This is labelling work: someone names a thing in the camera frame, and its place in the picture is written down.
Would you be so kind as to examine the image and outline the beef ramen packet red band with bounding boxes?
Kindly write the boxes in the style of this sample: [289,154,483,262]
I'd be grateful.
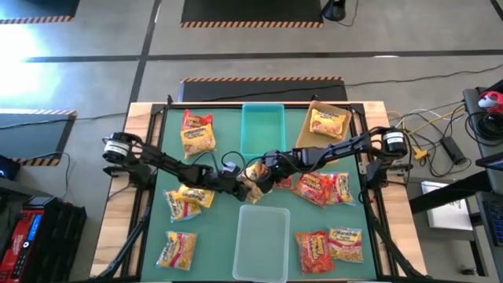
[328,226,365,263]

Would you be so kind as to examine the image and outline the brown wooden tray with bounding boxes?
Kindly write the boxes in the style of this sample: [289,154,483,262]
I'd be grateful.
[295,100,353,163]

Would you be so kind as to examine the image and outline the red machine with display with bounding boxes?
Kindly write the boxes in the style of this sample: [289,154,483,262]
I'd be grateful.
[0,196,44,283]

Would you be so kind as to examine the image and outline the black desk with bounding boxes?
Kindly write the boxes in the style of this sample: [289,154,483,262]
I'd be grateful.
[462,78,503,283]

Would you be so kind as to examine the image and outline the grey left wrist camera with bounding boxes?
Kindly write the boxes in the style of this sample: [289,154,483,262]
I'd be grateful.
[220,161,240,177]

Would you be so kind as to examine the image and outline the black keyboard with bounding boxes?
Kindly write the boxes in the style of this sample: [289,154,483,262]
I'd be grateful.
[483,200,503,244]

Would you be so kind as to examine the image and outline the black computer with blue lights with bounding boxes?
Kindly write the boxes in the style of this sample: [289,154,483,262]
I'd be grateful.
[0,154,21,181]

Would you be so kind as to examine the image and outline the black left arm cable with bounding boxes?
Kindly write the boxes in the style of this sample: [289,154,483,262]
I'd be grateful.
[191,150,247,176]

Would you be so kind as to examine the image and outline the yellow creamy chicken ramen packet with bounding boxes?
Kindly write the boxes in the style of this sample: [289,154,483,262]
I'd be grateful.
[180,123,217,159]
[163,190,202,222]
[238,178,265,205]
[174,183,216,208]
[309,108,347,140]
[243,161,271,182]

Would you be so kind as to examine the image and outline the red Saucy Noods packet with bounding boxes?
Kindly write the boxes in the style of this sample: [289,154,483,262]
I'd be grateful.
[292,171,334,208]
[295,230,336,275]
[274,175,294,190]
[182,108,214,131]

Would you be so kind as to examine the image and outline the black power brick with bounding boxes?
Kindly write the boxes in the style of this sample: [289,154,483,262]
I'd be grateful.
[439,136,468,165]

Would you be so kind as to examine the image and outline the black stand base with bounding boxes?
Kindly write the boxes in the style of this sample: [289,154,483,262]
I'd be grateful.
[321,0,347,21]

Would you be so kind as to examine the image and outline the white board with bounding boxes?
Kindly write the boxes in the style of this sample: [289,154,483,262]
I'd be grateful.
[420,181,475,231]

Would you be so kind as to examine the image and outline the black floor mat hazard stripes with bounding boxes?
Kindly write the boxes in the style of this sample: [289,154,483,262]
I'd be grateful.
[177,76,349,103]
[180,0,325,29]
[0,0,81,24]
[0,108,79,167]

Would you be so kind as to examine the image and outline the green table mat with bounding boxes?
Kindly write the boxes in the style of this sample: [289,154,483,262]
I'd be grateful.
[141,108,378,281]

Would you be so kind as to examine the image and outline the red and white headset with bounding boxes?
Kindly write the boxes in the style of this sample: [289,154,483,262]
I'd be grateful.
[478,90,503,113]

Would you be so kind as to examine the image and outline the black aluminium table frame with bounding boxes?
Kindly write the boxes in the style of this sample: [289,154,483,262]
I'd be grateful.
[92,94,428,283]

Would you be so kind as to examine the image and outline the ramen packet with red stripe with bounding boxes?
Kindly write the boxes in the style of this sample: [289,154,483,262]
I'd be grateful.
[156,230,198,271]

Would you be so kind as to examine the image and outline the teal plastic bin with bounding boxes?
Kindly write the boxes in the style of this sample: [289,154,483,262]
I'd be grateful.
[240,102,287,158]

